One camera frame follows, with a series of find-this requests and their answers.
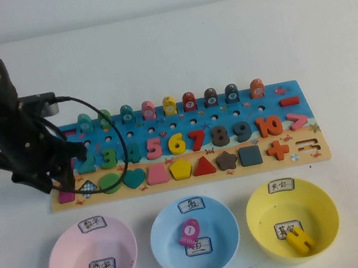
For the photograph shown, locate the teal wooden digit 2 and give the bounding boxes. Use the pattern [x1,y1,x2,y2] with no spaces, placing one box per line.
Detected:
[74,150,98,176]

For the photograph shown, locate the brown star block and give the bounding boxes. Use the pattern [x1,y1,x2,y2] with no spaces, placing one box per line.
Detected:
[214,148,240,172]

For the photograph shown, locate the grey fish piece number 9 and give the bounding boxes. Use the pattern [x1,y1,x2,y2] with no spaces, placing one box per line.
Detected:
[223,81,242,105]

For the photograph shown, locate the grey wooden digit 9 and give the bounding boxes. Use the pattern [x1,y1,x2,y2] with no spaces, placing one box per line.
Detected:
[231,120,254,144]

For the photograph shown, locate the teal fish piece number 2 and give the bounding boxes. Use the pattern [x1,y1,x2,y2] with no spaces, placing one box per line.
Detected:
[77,111,95,135]

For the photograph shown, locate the blue plastic bowl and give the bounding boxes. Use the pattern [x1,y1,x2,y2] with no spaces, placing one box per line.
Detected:
[144,189,247,268]

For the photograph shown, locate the teal heart block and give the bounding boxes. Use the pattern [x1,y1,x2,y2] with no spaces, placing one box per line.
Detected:
[122,166,149,191]

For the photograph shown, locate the green circle block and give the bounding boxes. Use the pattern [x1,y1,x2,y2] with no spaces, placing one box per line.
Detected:
[98,171,123,196]

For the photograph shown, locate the pink greater-than sign piece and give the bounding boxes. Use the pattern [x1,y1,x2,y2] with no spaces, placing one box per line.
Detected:
[285,110,310,133]

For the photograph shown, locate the green wooden digit 3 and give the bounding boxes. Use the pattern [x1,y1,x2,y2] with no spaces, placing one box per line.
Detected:
[99,147,120,171]

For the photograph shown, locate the orange fish piece number 10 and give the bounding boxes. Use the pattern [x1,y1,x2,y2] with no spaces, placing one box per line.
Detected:
[247,77,267,101]

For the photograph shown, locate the grey square block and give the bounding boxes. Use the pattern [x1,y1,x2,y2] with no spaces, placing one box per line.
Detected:
[237,144,263,168]

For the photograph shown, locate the colourful wooden puzzle board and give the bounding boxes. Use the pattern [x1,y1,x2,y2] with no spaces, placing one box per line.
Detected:
[36,76,334,213]

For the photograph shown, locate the orange wooden number 10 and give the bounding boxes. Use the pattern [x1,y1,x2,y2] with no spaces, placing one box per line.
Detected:
[254,113,284,139]

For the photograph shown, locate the brown fish piece number 8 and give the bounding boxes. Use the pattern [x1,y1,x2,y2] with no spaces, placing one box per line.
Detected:
[202,86,221,108]

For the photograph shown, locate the teal wooden digit 4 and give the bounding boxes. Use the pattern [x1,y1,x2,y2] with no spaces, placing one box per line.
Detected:
[120,142,143,166]

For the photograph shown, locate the yellow wooden digit 6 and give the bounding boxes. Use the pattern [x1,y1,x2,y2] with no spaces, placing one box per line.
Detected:
[166,132,189,156]

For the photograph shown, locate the red fish piece number 7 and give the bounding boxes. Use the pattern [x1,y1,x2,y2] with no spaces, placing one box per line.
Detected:
[181,90,199,112]

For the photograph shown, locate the black camera cable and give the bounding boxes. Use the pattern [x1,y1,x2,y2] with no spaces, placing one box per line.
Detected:
[34,86,136,202]

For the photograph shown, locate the pink trapezoid block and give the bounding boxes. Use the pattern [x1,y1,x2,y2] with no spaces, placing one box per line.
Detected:
[146,163,170,186]

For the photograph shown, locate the pink plastic bowl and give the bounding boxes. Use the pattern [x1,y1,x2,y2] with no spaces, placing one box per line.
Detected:
[40,210,142,268]

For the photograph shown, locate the green fish piece number 3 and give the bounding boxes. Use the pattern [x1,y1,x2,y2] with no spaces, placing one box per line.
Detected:
[96,107,115,132]

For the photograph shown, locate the yellow pentagon block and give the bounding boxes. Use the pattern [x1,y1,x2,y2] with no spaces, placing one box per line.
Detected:
[168,158,195,182]

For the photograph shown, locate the yellow fish piece number 6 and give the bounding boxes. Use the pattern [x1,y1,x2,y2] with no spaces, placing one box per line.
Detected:
[161,94,179,116]

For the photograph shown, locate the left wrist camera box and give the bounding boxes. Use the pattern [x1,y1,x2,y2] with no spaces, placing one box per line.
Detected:
[18,90,61,122]

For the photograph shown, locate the orange plus sign piece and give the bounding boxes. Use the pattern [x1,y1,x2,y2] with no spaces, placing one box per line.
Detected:
[265,138,292,163]

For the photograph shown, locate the magenta fish piece number 1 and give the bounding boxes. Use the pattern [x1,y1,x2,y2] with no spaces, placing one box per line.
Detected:
[175,217,203,247]

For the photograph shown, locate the yellow equals sign piece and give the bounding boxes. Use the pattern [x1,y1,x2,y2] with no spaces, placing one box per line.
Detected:
[285,224,316,256]

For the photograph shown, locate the red minus sign piece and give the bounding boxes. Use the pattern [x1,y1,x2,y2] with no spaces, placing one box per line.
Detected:
[279,95,301,108]

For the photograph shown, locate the magenta wooden digit 1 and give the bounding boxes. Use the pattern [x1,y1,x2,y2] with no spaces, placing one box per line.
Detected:
[68,157,78,178]

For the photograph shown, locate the pink wooden digit 5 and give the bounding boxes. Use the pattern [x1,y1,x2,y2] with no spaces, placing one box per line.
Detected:
[144,137,165,161]

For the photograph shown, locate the brown wooden digit 8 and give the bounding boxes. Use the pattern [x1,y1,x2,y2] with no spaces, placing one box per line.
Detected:
[209,124,233,149]

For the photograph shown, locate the red triangle block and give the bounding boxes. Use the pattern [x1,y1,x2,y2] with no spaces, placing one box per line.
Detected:
[190,153,219,177]

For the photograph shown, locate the teal fish piece number 4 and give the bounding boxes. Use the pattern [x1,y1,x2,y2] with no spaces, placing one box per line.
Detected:
[118,103,135,124]

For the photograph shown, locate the pink fish piece number 5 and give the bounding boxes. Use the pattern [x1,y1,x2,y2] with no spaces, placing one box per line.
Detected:
[139,99,158,121]

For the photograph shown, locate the magenta rectangle block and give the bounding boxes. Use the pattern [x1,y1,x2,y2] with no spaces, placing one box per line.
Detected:
[57,189,77,204]

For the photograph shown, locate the yellow plastic bowl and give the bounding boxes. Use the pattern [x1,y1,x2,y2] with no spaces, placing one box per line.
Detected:
[239,169,346,268]

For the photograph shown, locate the red wooden digit 7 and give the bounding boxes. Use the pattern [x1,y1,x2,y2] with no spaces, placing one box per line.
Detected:
[188,128,210,152]

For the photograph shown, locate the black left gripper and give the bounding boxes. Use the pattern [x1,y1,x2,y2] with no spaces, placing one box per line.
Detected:
[0,96,95,209]

